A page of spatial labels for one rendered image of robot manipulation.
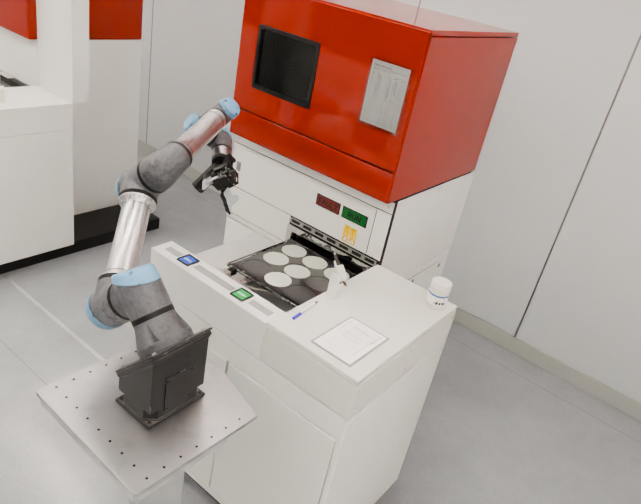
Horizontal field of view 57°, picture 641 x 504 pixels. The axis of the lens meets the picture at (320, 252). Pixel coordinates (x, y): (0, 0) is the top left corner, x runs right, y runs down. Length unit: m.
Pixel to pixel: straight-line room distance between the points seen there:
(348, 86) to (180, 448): 1.29
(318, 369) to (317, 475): 0.37
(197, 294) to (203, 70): 3.16
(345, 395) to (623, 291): 2.16
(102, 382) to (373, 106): 1.22
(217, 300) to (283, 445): 0.51
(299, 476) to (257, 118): 1.35
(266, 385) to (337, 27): 1.22
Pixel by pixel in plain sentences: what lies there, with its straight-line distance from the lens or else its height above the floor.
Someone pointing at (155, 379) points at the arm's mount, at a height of 0.98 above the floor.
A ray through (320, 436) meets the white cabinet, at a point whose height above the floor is 0.71.
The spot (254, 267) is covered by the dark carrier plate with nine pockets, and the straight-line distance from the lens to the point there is 2.19.
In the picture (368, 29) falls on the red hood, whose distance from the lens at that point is 2.09.
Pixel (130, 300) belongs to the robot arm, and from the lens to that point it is 1.59.
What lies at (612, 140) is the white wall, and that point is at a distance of 3.38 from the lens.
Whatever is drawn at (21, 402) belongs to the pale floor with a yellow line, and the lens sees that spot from 2.96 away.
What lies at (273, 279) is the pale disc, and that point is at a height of 0.90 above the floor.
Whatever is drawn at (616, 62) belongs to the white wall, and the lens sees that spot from 3.36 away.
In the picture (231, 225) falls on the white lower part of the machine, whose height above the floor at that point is 0.78.
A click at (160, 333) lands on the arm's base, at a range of 1.56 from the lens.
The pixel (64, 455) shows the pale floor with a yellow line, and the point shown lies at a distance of 2.72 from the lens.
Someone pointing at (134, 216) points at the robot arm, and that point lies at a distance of 1.84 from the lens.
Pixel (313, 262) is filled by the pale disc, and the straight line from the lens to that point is 2.30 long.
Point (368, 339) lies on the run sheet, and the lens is 1.82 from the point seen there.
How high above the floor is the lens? 2.00
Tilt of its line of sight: 28 degrees down
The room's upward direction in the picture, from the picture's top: 12 degrees clockwise
